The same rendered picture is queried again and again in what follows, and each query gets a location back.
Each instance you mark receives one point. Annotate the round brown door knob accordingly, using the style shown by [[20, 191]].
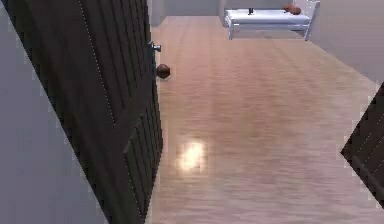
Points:
[[163, 71]]

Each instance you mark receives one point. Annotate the dark brown room door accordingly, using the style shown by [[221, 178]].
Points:
[[100, 83]]

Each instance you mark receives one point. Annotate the small silver door latch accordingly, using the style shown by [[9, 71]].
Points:
[[155, 46]]

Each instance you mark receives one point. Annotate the small black object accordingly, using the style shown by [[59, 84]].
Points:
[[250, 11]]

